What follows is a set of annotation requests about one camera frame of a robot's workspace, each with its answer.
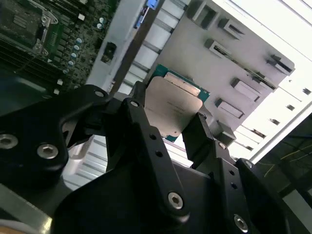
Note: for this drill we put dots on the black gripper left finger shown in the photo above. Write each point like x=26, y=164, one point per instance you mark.
x=156, y=151

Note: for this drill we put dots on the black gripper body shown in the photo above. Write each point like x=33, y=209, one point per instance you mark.
x=109, y=207

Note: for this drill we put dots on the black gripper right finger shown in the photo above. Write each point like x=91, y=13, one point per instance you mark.
x=231, y=195

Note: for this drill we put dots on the CPU with silver top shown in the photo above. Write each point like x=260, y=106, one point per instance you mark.
x=170, y=104

